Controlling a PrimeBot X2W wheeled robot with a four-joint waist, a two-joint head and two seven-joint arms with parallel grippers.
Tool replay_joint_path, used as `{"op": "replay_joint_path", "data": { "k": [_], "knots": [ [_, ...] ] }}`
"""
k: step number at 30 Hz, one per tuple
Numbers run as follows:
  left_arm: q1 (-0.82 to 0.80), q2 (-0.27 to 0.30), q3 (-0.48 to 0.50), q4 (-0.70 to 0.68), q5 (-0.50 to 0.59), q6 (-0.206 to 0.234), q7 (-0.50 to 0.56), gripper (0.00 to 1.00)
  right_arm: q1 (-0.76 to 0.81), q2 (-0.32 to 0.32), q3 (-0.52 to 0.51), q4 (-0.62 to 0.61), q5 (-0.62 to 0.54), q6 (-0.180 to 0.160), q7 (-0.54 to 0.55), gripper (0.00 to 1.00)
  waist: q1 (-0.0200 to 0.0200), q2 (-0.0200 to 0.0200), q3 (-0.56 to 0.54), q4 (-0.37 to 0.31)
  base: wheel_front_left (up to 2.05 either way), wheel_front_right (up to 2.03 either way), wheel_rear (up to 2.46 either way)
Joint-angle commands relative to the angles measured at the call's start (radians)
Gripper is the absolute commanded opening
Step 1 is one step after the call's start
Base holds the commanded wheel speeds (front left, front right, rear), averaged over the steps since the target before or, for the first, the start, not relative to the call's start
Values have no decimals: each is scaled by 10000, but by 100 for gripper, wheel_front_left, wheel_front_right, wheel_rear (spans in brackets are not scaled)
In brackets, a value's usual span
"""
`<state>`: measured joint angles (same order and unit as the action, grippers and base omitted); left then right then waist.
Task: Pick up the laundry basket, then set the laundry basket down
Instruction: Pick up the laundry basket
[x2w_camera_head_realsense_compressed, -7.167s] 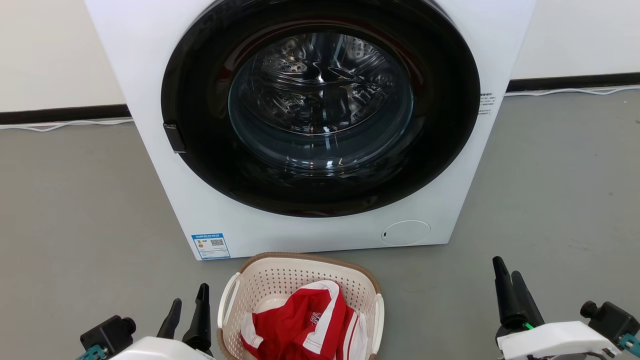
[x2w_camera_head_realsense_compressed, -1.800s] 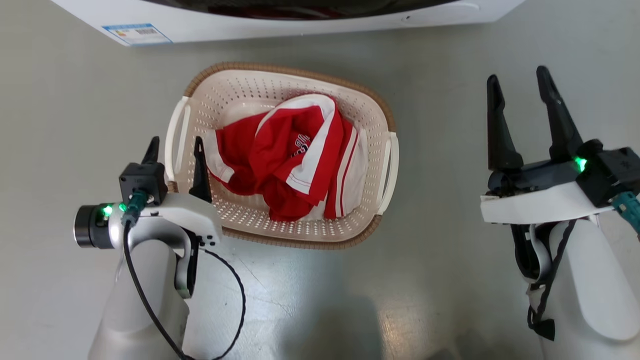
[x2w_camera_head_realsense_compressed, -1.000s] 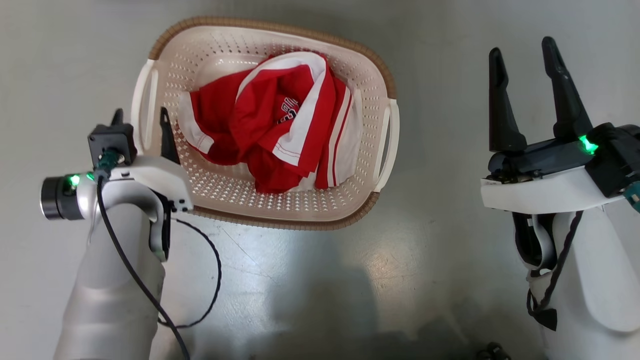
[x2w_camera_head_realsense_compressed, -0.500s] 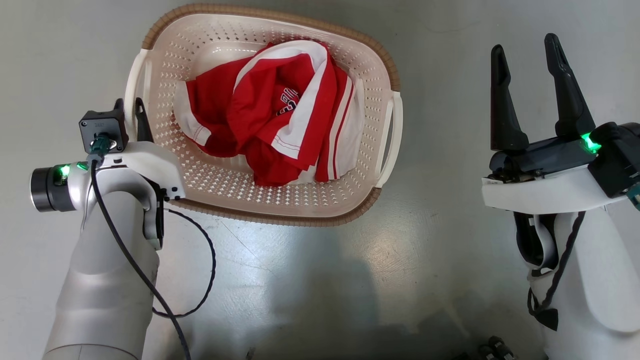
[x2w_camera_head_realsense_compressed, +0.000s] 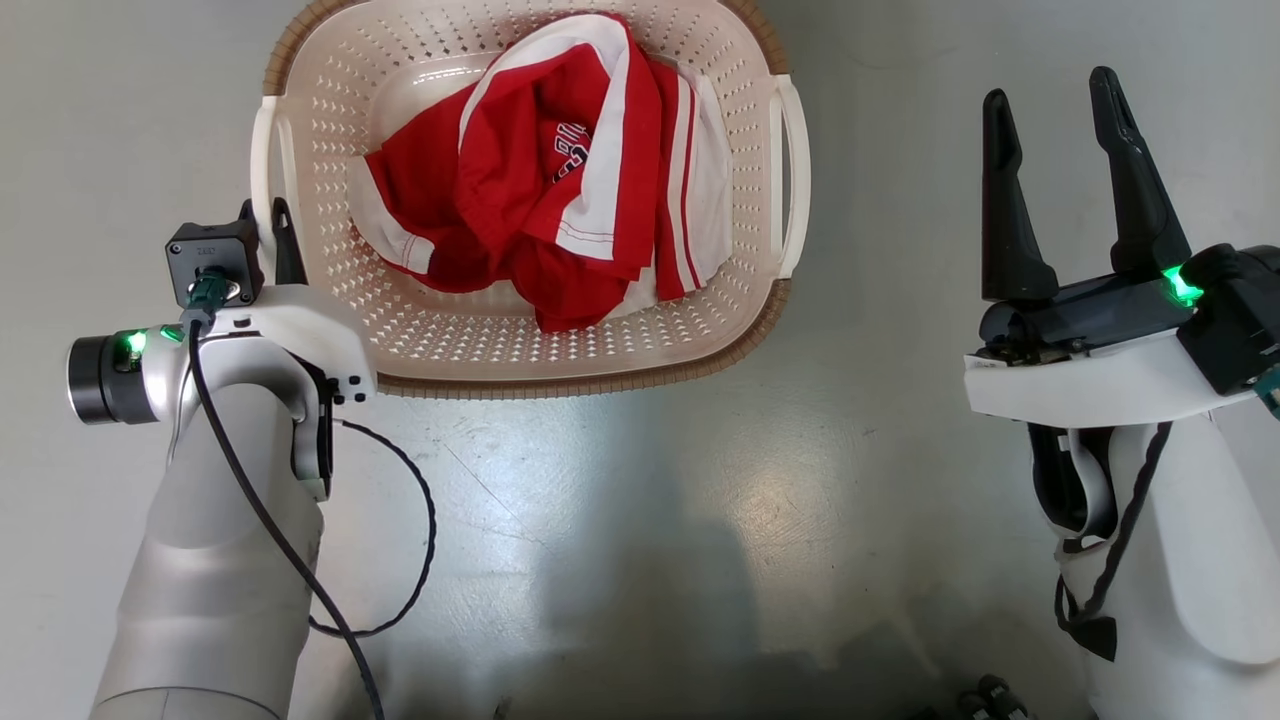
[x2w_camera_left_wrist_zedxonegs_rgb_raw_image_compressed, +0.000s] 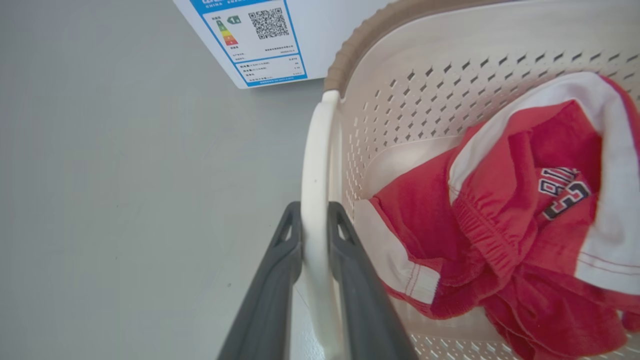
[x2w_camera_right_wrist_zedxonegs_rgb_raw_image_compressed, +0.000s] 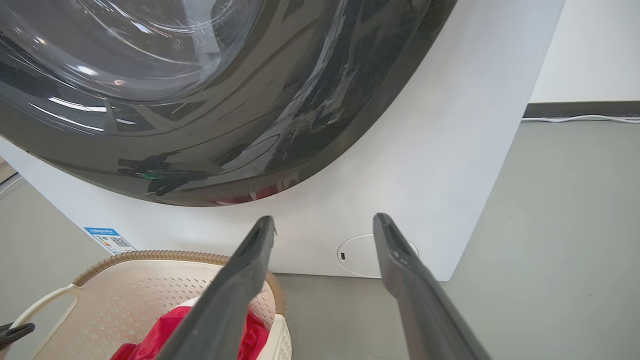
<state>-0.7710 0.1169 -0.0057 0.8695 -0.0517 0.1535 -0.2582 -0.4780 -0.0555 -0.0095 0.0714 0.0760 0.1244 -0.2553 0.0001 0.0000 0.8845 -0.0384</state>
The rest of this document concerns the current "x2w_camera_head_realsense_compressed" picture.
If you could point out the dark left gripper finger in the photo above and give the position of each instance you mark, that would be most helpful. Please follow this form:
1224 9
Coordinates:
246 212
288 250

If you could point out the beige perforated plastic laundry basket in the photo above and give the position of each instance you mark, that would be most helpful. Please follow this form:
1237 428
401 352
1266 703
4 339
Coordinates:
500 350

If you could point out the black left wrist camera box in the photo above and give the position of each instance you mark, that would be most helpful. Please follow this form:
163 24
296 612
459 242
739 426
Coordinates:
212 255

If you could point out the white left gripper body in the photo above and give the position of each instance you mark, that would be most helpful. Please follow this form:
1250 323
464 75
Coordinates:
300 320

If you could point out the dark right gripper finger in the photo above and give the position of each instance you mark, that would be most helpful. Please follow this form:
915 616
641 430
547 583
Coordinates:
1135 190
1008 220

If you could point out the red and white jersey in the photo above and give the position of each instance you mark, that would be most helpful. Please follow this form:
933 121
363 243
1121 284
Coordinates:
520 190

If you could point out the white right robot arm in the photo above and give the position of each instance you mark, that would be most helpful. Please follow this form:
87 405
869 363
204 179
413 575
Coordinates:
1190 560

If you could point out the white and dark right gripper body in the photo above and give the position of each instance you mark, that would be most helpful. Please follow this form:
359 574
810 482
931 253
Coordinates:
1080 385

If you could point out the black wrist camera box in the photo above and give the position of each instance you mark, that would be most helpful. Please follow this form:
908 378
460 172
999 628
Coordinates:
1235 315
212 255

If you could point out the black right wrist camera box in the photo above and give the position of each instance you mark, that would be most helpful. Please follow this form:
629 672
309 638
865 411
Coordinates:
1235 315

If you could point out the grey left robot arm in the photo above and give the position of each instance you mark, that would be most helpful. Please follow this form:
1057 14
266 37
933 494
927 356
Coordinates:
215 560

